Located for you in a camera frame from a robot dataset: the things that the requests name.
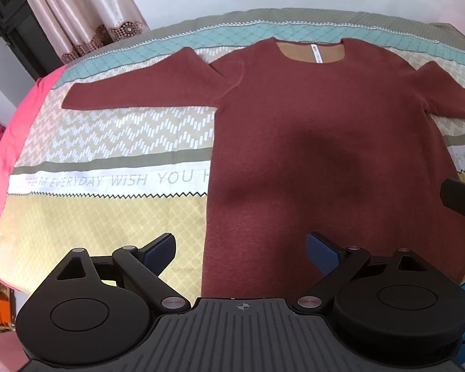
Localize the maroon long sleeve sweater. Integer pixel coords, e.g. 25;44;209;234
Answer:
63;39;465;298

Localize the pink bed sheet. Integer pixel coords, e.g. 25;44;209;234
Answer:
0;64;68;280

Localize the pink lace curtain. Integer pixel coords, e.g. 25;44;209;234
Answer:
27;0;148;64

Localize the dark window frame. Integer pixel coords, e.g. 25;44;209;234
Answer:
0;0;63;80

